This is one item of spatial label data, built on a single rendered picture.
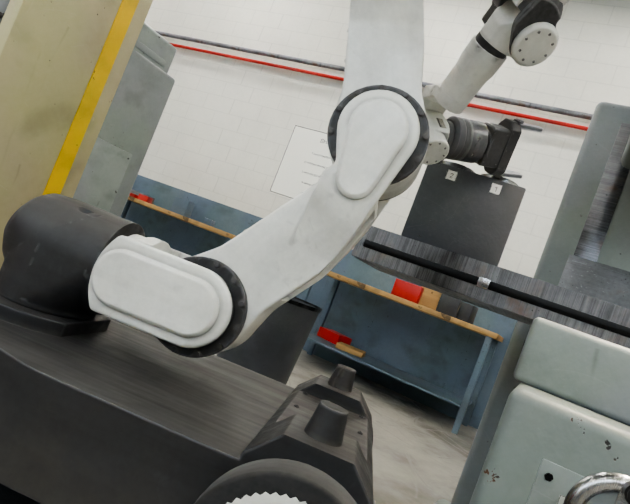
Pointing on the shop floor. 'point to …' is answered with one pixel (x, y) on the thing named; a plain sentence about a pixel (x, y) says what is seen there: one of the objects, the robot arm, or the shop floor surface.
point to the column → (605, 231)
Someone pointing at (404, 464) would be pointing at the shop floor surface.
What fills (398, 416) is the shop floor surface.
